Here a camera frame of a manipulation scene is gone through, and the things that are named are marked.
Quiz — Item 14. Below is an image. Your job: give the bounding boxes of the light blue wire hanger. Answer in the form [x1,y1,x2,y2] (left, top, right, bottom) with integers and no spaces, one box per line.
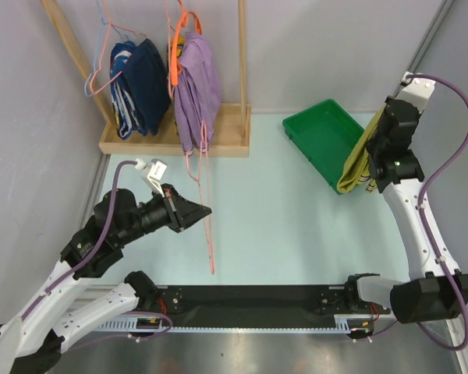
[83,0,108,97]

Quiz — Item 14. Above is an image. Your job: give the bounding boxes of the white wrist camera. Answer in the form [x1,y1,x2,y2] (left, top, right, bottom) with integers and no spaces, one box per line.
[395,71,435,115]
[135,158,168,197]

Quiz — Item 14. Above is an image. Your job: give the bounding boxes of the purple trousers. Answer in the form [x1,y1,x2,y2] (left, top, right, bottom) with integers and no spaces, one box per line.
[174,32,222,154]

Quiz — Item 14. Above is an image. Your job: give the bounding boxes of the wooden clothes rack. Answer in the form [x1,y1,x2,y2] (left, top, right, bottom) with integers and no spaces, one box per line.
[41,1,251,157]

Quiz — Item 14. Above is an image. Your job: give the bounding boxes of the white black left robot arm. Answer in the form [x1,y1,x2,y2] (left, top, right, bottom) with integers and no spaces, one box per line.
[0,184,211,373]

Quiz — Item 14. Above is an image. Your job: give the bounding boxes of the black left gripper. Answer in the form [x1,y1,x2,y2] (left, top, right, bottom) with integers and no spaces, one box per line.
[117,182,212,245]

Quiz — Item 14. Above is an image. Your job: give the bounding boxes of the orange hanger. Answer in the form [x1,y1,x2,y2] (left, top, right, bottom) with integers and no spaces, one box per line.
[167,10,202,87]

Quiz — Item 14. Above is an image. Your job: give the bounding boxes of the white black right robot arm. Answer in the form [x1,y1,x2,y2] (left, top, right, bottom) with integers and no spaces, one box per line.
[337,72,468,323]

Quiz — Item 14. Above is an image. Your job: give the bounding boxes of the pink wire hanger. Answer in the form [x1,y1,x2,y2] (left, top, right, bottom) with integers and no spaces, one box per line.
[185,121,216,275]

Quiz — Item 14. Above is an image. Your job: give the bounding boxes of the navy blue trousers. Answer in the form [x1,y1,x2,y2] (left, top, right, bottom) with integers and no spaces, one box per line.
[110,39,171,140]

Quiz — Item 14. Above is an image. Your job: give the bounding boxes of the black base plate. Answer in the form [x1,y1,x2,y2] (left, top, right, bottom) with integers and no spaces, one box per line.
[159,285,371,318]

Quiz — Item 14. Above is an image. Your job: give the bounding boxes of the white cable duct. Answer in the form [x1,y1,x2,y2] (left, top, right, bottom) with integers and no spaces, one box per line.
[95,312,374,335]

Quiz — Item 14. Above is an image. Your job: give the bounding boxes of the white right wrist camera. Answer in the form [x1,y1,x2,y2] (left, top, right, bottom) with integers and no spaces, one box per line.
[395,71,435,115]

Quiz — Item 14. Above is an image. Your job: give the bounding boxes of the yellow trousers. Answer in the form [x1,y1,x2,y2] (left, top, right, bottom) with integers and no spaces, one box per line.
[336,104,386,194]

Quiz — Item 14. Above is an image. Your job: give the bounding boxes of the green plastic tray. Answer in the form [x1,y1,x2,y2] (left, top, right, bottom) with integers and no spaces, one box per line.
[282,99,364,194]

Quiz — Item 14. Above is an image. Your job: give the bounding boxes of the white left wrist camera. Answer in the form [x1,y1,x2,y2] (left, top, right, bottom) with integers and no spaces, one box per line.
[135,158,168,197]

